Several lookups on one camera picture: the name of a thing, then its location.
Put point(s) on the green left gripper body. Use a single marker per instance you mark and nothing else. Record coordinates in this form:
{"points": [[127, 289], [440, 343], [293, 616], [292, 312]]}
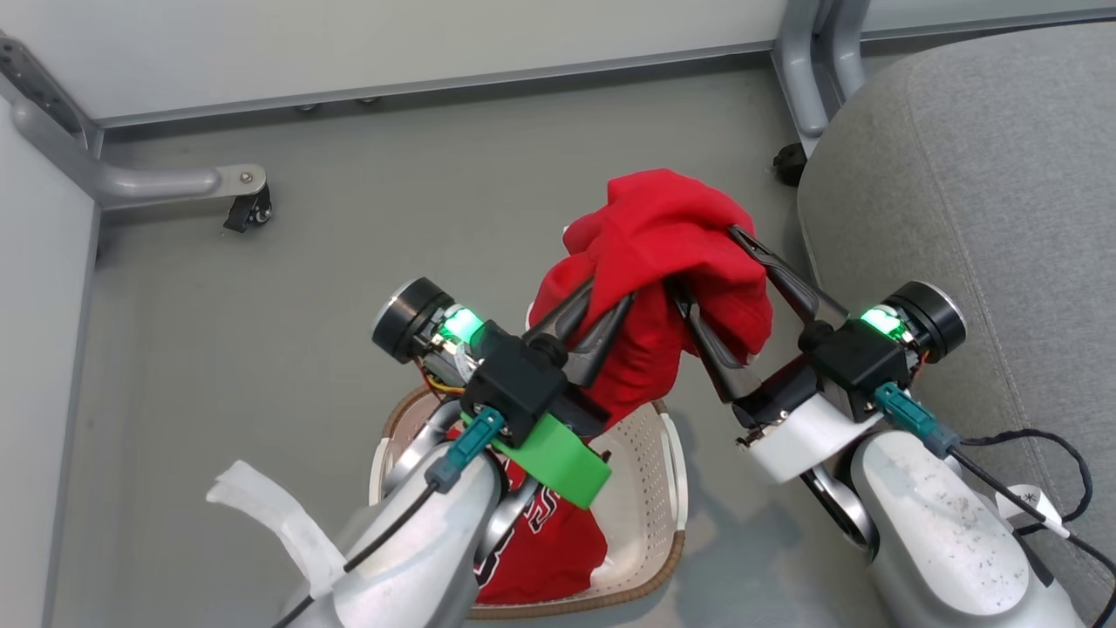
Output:
{"points": [[554, 458]]}

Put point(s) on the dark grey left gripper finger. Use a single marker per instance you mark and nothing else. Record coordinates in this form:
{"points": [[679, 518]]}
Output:
{"points": [[602, 344], [562, 318]]}

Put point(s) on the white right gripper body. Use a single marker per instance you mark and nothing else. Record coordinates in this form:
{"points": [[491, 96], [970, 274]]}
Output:
{"points": [[806, 436]]}

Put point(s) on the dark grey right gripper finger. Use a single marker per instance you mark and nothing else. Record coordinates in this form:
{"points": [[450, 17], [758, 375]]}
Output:
{"points": [[789, 279], [715, 349]]}

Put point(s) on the red basketball jersey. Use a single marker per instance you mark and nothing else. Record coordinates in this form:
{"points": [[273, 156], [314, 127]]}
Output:
{"points": [[663, 227]]}

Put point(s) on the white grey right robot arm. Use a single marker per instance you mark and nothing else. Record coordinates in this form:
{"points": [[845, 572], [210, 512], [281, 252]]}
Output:
{"points": [[942, 532]]}

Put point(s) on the cream perforated laundry basket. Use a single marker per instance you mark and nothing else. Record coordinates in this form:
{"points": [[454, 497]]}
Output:
{"points": [[641, 497]]}

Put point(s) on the small black round caster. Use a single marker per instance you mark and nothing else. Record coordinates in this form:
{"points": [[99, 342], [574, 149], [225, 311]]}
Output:
{"points": [[790, 164]]}

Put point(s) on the grey fabric sofa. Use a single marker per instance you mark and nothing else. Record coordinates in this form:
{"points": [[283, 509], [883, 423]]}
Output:
{"points": [[1003, 174]]}

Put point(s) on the white tape strip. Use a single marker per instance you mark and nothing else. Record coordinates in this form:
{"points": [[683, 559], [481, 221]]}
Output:
{"points": [[279, 515]]}

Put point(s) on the grey partition leg with foot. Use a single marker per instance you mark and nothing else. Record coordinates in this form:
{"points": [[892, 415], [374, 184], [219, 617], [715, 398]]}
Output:
{"points": [[131, 179]]}

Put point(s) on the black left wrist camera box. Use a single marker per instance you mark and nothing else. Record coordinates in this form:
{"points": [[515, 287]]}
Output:
{"points": [[514, 379]]}

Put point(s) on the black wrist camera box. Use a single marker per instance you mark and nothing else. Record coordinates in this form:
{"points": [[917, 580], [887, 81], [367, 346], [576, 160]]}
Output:
{"points": [[854, 362], [514, 379]]}

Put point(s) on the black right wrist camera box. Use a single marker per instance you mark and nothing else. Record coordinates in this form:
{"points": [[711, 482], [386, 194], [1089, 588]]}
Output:
{"points": [[854, 362]]}

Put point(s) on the grey double partition post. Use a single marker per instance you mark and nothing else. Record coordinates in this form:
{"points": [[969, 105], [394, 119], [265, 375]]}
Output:
{"points": [[806, 70]]}

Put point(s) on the long grey partition base rail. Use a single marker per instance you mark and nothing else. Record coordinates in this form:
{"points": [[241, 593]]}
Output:
{"points": [[436, 85]]}

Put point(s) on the short grey partition base rail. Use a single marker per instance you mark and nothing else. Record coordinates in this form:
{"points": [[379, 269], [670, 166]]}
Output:
{"points": [[985, 22]]}

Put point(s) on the black caster wheel with bracket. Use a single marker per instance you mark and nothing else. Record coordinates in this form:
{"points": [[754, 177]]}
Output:
{"points": [[248, 209]]}

